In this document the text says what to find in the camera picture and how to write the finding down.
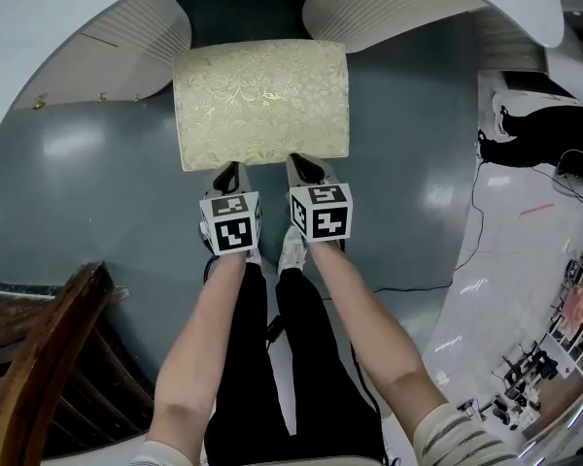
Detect white curved vanity desk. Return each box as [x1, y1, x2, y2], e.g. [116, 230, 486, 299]
[0, 0, 565, 159]

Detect black floor cable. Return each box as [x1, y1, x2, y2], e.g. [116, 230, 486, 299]
[373, 128, 487, 293]

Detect person's right forearm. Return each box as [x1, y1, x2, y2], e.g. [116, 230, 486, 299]
[306, 240, 451, 429]

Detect black metal stand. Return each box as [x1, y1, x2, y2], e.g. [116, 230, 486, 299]
[495, 342, 560, 397]

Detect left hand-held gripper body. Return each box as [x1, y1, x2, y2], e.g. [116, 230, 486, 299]
[197, 190, 264, 257]

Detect person's striped cream shirt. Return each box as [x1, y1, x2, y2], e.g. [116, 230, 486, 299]
[128, 403, 519, 466]

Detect cream cushioned stool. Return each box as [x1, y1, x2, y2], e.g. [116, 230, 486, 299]
[172, 39, 351, 173]

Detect person's left forearm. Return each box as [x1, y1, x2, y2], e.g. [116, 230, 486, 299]
[148, 250, 249, 455]

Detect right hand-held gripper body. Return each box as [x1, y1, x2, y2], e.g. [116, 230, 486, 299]
[288, 182, 354, 245]

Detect person's white right shoe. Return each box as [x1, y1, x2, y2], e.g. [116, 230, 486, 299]
[277, 225, 308, 279]

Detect dark wooden bed frame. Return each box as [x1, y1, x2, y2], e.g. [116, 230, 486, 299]
[0, 260, 156, 466]

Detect person's black trousers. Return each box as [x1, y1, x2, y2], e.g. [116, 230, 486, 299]
[203, 254, 388, 466]

